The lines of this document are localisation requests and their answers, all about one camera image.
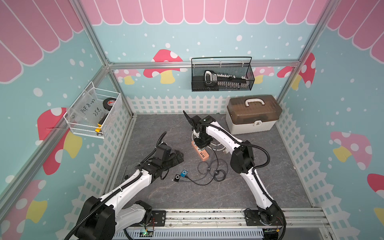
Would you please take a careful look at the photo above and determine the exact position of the blue mp3 player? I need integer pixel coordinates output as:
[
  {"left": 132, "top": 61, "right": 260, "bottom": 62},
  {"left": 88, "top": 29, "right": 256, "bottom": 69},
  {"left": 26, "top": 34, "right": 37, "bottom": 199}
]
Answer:
[{"left": 180, "top": 170, "right": 188, "bottom": 178}]

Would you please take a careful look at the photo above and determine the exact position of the black mp3 player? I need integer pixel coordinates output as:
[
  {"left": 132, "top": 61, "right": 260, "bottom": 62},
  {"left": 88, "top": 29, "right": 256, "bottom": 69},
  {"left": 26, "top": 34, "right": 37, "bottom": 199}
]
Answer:
[{"left": 174, "top": 175, "right": 181, "bottom": 183}]

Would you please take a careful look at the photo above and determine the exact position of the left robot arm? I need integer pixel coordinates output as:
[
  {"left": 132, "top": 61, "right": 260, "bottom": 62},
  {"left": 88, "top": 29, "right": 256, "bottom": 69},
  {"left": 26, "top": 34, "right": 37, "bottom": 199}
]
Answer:
[{"left": 65, "top": 143, "right": 184, "bottom": 240}]

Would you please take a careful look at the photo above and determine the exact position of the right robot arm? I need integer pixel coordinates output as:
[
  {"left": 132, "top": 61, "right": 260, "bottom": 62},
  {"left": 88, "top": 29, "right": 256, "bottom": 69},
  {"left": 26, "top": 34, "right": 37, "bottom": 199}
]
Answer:
[{"left": 183, "top": 111, "right": 287, "bottom": 227}]

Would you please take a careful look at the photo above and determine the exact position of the orange power strip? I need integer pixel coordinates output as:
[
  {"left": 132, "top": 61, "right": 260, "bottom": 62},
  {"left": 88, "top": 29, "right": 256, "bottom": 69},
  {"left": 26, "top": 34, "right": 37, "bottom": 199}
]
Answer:
[{"left": 191, "top": 141, "right": 210, "bottom": 162}]

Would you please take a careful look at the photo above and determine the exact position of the white storage box brown lid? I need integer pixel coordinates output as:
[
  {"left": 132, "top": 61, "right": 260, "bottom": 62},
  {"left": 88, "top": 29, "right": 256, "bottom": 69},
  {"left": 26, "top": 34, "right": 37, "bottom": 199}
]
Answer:
[{"left": 226, "top": 95, "right": 283, "bottom": 135}]

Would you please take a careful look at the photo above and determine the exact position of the socket bit set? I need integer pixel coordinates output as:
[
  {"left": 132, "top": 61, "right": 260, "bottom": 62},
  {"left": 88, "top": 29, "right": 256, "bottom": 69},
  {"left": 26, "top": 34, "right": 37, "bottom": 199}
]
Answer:
[{"left": 204, "top": 70, "right": 250, "bottom": 90}]

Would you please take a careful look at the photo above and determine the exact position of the black tape roll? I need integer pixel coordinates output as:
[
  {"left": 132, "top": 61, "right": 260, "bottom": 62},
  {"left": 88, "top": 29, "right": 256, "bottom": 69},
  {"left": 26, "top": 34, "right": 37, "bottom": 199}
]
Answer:
[{"left": 103, "top": 98, "right": 117, "bottom": 111}]

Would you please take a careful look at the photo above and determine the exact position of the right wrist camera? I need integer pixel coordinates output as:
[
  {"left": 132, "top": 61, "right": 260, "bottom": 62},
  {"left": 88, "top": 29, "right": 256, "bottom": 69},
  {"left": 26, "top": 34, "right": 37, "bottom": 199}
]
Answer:
[{"left": 193, "top": 129, "right": 200, "bottom": 138}]

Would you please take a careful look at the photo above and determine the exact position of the white power strip cord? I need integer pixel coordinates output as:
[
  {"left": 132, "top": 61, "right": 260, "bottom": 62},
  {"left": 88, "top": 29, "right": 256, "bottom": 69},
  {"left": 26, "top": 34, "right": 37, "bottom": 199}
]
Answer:
[{"left": 206, "top": 121, "right": 230, "bottom": 154}]

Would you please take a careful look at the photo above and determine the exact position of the black wire mesh basket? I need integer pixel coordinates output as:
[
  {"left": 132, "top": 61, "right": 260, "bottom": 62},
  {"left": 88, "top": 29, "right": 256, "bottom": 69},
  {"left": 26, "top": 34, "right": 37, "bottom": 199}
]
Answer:
[{"left": 191, "top": 57, "right": 255, "bottom": 92}]

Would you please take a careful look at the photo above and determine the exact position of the clear acrylic wall bin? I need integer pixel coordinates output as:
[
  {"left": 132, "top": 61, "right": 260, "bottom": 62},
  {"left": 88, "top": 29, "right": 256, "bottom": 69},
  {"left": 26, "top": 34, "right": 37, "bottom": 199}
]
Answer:
[{"left": 64, "top": 82, "right": 123, "bottom": 139}]

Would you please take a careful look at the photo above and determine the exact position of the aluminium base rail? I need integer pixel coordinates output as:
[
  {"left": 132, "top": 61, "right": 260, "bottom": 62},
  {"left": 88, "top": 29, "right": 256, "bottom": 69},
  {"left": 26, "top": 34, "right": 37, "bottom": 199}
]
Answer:
[{"left": 97, "top": 208, "right": 335, "bottom": 240}]

